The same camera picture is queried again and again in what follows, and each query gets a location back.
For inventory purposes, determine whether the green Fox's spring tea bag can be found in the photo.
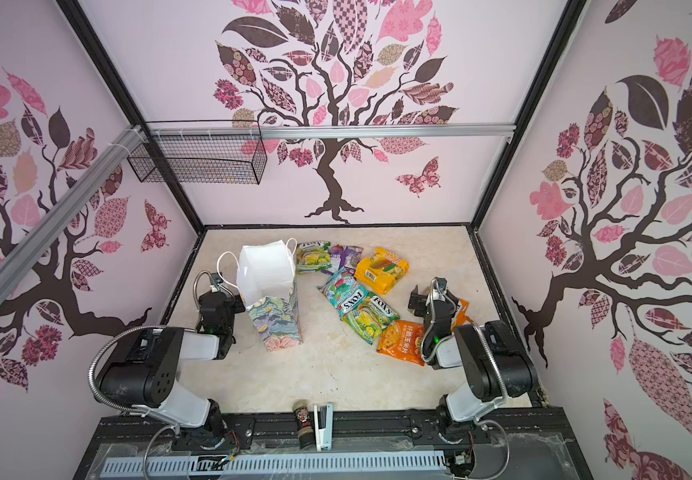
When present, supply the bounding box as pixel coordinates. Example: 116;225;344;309
341;292;400;344

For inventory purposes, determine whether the black wire basket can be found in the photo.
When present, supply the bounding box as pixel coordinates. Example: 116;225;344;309
127;120;268;185

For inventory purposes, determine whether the right metal flexible conduit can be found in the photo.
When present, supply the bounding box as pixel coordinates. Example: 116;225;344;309
471;323;509;401

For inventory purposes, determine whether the aluminium rail back wall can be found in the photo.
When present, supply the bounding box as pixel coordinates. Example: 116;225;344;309
150;123;516;140

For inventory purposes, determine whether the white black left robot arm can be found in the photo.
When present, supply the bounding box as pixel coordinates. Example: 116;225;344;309
88;289;245;437

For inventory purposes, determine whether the small dark spice jar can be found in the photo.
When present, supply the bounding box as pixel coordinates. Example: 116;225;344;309
293;400;316;449

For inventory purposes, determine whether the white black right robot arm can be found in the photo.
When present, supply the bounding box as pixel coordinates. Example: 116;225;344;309
408;277;539;427

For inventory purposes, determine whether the Fox's fruits oval candy bag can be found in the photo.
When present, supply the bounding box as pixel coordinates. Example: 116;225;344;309
451;299;473;329

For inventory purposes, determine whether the purple candy bag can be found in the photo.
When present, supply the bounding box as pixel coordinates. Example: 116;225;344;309
324;244;363;275

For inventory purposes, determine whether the aluminium rail wall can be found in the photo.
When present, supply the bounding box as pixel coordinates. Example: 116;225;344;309
0;126;145;305
150;123;516;140

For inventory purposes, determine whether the floral paper bag white inside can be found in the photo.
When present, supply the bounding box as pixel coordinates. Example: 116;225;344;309
219;238;303;352

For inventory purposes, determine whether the metal flexible conduit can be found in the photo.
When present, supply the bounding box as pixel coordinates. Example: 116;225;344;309
87;326;157;417
471;323;509;401

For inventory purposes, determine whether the teal Fox's candy bag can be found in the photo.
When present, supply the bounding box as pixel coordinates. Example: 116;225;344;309
319;267;367;316

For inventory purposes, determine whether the white slotted cable duct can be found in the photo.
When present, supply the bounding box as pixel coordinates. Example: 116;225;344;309
99;451;447;479

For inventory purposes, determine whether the green yellow candy bag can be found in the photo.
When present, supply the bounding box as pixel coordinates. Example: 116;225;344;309
296;240;332;274

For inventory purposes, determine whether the left metal flexible conduit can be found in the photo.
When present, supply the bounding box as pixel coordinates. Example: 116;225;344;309
87;326;157;417

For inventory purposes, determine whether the orange corn chips bag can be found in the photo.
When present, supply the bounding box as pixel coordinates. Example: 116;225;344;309
377;320;425;366

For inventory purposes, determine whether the aluminium rail left wall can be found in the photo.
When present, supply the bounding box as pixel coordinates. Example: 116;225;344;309
0;126;145;305

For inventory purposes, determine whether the yellow snack pack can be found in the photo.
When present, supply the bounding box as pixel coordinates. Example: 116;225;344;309
355;247;410;295

